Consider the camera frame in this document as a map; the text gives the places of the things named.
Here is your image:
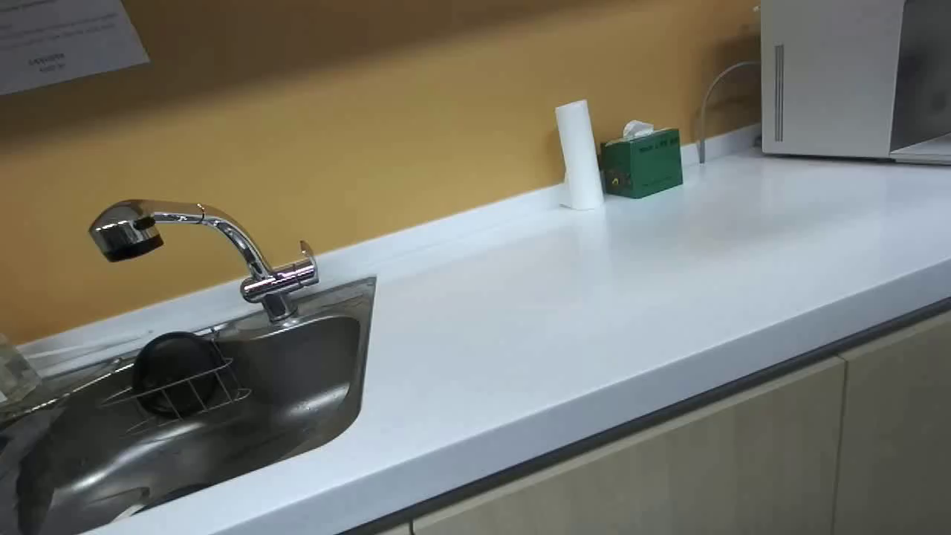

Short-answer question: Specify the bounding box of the white paper towel roll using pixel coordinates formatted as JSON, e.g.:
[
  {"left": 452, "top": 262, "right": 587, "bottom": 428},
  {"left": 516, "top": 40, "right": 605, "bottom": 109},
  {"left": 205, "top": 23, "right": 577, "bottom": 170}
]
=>
[{"left": 554, "top": 101, "right": 602, "bottom": 210}]

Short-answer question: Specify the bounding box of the green tissue box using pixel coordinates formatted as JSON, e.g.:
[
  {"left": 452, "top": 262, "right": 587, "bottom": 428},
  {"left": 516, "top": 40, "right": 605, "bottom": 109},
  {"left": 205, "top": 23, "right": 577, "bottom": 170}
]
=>
[{"left": 600, "top": 118, "right": 684, "bottom": 199}]

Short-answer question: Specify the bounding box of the chrome kitchen faucet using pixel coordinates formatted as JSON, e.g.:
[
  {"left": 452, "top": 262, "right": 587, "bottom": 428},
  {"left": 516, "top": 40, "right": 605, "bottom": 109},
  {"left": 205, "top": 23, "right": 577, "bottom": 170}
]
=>
[{"left": 89, "top": 199, "right": 318, "bottom": 324}]

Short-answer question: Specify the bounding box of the beige cabinet door left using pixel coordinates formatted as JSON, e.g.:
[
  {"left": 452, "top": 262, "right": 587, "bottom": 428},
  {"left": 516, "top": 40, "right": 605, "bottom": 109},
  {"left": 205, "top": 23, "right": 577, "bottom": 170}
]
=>
[{"left": 386, "top": 358, "right": 843, "bottom": 535}]

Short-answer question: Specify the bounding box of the beige cabinet door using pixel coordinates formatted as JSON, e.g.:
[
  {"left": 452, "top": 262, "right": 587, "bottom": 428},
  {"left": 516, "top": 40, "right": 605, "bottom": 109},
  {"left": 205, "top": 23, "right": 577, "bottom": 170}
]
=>
[
  {"left": 386, "top": 358, "right": 843, "bottom": 535},
  {"left": 835, "top": 315, "right": 951, "bottom": 535}
]

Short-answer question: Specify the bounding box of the white water dispenser appliance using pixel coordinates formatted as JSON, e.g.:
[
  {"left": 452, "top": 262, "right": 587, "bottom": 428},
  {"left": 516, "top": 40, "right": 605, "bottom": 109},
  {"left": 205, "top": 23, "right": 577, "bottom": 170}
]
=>
[{"left": 761, "top": 0, "right": 951, "bottom": 162}]

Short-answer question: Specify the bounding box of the stainless steel sink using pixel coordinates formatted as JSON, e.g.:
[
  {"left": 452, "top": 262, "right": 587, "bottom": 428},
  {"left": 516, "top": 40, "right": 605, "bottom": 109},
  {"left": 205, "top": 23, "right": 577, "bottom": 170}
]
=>
[{"left": 0, "top": 278, "right": 373, "bottom": 535}]

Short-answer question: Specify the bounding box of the beige cabinet door right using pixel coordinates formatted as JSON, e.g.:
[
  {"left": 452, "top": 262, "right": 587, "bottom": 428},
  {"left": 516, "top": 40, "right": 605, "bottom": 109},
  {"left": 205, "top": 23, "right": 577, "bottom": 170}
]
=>
[{"left": 835, "top": 315, "right": 951, "bottom": 535}]

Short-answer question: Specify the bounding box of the clear glass at sink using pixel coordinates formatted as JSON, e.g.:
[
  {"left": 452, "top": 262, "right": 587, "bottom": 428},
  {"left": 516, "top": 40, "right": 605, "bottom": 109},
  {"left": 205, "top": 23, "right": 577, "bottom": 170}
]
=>
[{"left": 0, "top": 335, "right": 42, "bottom": 405}]

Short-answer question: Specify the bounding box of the wire sponge rack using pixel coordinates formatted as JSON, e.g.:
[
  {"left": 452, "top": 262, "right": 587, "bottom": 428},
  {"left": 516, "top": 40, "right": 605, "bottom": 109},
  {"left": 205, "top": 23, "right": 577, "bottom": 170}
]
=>
[{"left": 103, "top": 357, "right": 250, "bottom": 418}]

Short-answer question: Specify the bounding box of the grey curved cable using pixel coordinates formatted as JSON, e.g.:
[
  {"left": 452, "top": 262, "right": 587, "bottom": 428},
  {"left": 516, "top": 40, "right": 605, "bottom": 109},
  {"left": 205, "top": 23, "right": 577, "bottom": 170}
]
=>
[{"left": 694, "top": 58, "right": 762, "bottom": 167}]

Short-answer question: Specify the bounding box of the paper notice on wall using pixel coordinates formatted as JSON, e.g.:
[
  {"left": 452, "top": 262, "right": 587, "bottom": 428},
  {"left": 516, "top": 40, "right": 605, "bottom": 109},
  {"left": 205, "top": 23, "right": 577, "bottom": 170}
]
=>
[{"left": 0, "top": 0, "right": 149, "bottom": 94}]

